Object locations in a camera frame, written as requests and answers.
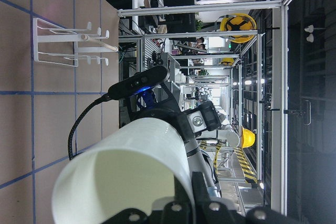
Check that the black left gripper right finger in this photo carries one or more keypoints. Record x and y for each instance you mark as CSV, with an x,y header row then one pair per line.
x,y
204,209

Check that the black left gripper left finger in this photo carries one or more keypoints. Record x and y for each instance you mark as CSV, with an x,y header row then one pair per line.
x,y
130,215

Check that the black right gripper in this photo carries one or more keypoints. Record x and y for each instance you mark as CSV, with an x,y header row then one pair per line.
x,y
189,123

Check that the white plastic cup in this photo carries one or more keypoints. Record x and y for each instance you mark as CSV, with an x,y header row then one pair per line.
x,y
131,168

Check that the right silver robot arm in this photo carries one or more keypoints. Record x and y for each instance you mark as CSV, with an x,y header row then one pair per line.
x,y
199,160

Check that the small yellow hard hat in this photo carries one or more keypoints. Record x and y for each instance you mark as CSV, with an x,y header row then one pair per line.
x,y
247,138

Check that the large yellow hard hat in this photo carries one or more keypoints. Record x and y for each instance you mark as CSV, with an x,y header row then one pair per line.
x,y
238,22

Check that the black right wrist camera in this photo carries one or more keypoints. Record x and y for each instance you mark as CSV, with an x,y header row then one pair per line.
x,y
138,83

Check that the white wire cup rack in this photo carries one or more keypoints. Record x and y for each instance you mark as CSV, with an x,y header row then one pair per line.
x,y
87,45

